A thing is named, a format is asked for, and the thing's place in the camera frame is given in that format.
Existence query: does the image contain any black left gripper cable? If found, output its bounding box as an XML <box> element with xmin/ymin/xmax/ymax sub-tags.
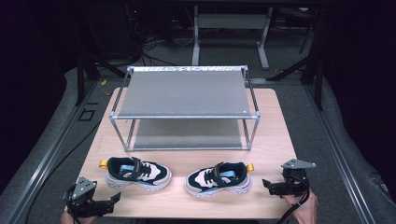
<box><xmin>63</xmin><ymin>183</ymin><xmax>82</xmax><ymax>224</ymax></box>

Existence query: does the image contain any black floor cable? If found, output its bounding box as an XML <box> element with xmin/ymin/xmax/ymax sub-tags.
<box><xmin>23</xmin><ymin>120</ymin><xmax>103</xmax><ymax>224</ymax></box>

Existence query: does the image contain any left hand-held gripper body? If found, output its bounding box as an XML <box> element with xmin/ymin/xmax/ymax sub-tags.
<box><xmin>62</xmin><ymin>176</ymin><xmax>115</xmax><ymax>218</ymax></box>

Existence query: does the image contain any grey metal desk frame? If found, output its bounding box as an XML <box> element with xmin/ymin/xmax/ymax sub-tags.
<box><xmin>191</xmin><ymin>5</ymin><xmax>275</xmax><ymax>71</ymax></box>

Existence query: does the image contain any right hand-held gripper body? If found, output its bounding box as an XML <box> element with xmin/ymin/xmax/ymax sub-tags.
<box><xmin>269</xmin><ymin>158</ymin><xmax>317</xmax><ymax>198</ymax></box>

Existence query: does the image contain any person's left hand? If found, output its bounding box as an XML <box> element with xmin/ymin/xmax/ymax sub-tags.
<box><xmin>60</xmin><ymin>211</ymin><xmax>97</xmax><ymax>224</ymax></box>

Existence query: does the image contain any black metal stand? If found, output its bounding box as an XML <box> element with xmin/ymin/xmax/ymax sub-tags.
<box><xmin>266</xmin><ymin>8</ymin><xmax>325</xmax><ymax>111</ymax></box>
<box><xmin>75</xmin><ymin>50</ymin><xmax>126</xmax><ymax>106</ymax></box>

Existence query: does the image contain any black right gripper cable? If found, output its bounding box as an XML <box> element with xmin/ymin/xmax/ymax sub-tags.
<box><xmin>276</xmin><ymin>175</ymin><xmax>312</xmax><ymax>224</ymax></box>

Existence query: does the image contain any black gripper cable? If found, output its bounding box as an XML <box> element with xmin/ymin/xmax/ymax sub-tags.
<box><xmin>63</xmin><ymin>183</ymin><xmax>82</xmax><ymax>224</ymax></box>
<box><xmin>276</xmin><ymin>175</ymin><xmax>312</xmax><ymax>224</ymax></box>

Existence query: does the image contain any grey metal shoe rack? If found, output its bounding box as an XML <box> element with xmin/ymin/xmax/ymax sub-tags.
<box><xmin>108</xmin><ymin>64</ymin><xmax>262</xmax><ymax>153</ymax></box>

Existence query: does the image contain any yellow cable plug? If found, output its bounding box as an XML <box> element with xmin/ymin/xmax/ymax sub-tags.
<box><xmin>100</xmin><ymin>79</ymin><xmax>112</xmax><ymax>97</ymax></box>

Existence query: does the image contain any person's right hand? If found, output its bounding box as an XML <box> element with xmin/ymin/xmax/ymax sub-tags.
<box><xmin>281</xmin><ymin>189</ymin><xmax>319</xmax><ymax>224</ymax></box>

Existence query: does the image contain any aluminium floor rail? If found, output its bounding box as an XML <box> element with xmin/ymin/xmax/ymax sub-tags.
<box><xmin>0</xmin><ymin>81</ymin><xmax>104</xmax><ymax>224</ymax></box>
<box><xmin>305</xmin><ymin>83</ymin><xmax>378</xmax><ymax>224</ymax></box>

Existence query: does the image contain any tangle of black cables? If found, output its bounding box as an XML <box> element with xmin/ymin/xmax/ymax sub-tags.
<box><xmin>124</xmin><ymin>6</ymin><xmax>200</xmax><ymax>67</ymax></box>

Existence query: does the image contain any navy and white kids sneaker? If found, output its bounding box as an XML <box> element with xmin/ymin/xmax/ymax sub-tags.
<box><xmin>98</xmin><ymin>156</ymin><xmax>173</xmax><ymax>191</ymax></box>
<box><xmin>185</xmin><ymin>161</ymin><xmax>255</xmax><ymax>198</ymax></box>

